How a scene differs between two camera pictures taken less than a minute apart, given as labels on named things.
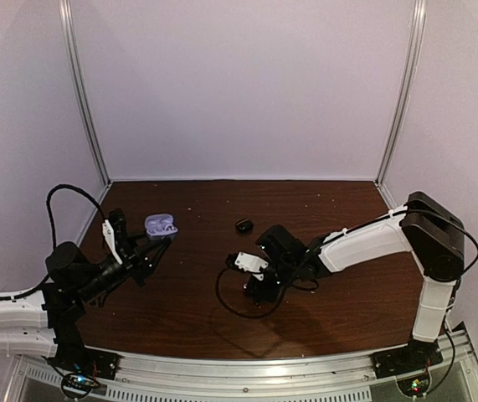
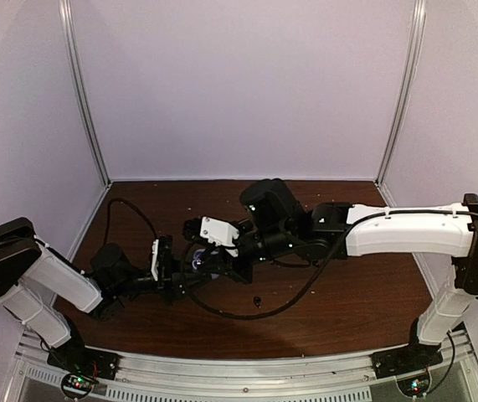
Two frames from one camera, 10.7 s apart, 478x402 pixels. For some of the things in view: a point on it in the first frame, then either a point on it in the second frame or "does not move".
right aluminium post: [412, 76] does not move
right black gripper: [269, 294] to [229, 268]
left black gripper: [132, 263] to [173, 283]
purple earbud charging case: [160, 225] to [196, 260]
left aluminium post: [67, 21] does not move
